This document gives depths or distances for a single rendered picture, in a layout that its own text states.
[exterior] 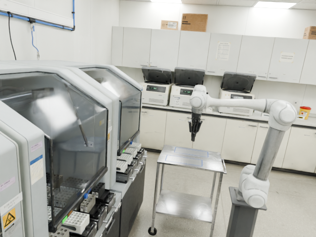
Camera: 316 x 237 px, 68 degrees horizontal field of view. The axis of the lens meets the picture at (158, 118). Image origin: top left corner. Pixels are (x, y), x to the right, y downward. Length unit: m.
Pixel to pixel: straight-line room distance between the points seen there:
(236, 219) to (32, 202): 1.58
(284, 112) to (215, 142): 2.73
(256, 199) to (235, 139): 2.56
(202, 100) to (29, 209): 1.13
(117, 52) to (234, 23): 2.15
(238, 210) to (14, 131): 1.70
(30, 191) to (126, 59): 3.72
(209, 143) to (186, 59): 1.54
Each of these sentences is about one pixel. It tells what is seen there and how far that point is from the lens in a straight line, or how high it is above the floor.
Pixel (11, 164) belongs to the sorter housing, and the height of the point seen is 1.37.
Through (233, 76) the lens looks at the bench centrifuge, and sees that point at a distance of 4.28.
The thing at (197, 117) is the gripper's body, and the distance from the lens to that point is 1.83.
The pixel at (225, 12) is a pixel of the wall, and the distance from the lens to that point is 4.72.
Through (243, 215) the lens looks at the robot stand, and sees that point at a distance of 2.14.
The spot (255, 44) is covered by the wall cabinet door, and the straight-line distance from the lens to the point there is 4.39.
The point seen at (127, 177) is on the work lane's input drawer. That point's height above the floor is 0.79.
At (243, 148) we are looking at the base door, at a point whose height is 0.34.
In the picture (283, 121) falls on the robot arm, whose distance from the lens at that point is 1.63.
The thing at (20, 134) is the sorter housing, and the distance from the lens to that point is 0.96.
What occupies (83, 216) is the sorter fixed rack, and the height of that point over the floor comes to 0.87.
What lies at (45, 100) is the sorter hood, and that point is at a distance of 1.28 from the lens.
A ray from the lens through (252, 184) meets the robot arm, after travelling 1.81.
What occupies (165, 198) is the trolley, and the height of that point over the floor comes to 0.28.
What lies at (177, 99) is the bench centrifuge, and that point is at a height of 1.05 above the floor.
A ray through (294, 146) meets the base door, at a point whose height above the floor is 0.49.
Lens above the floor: 1.76
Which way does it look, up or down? 15 degrees down
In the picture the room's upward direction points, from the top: 5 degrees clockwise
